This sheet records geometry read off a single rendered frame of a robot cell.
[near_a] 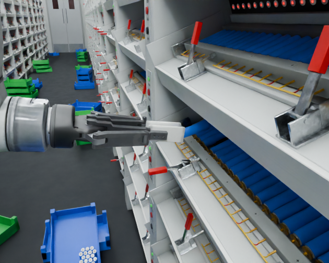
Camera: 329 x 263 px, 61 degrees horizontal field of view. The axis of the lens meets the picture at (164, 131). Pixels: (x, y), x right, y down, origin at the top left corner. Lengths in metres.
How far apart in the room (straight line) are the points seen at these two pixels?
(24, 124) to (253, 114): 0.33
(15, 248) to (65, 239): 0.27
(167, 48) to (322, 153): 0.48
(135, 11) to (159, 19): 0.70
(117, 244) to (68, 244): 0.23
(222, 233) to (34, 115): 0.33
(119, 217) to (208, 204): 1.19
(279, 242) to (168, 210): 0.43
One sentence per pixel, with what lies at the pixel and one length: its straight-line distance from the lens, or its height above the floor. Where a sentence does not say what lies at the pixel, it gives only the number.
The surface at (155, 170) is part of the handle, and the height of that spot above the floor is 0.76.
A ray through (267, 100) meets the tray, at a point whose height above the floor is 0.94.
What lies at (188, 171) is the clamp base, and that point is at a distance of 0.54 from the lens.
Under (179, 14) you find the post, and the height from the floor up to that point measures 1.03.
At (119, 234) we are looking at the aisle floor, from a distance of 1.54.
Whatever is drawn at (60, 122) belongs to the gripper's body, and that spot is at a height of 0.87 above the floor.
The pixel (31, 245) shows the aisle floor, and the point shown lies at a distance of 1.60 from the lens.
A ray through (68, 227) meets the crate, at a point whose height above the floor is 0.11.
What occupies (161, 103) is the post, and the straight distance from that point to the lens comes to 0.68.
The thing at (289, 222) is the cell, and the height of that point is 0.78.
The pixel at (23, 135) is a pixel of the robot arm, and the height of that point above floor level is 0.86.
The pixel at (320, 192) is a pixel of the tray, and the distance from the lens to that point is 0.24.
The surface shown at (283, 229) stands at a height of 0.77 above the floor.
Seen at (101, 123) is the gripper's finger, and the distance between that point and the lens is 0.49.
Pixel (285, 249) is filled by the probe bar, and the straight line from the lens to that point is 0.37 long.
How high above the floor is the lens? 1.02
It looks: 22 degrees down
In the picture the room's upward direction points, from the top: straight up
